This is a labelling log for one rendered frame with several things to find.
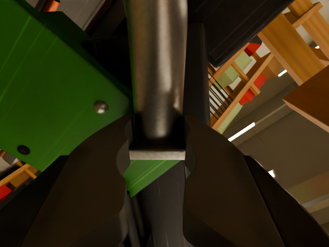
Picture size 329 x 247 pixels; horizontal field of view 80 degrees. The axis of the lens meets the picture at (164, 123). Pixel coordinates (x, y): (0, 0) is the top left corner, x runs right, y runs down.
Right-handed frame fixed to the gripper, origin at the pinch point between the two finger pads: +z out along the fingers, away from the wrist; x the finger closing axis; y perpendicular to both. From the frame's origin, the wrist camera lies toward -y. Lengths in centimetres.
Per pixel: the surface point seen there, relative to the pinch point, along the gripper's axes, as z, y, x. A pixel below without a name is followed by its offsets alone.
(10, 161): 14.7, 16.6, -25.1
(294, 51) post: 69, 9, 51
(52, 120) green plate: 2.8, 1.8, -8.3
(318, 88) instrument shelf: 39, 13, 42
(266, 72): 332, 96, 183
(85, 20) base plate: 58, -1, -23
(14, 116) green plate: 2.8, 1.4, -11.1
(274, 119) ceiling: 564, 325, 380
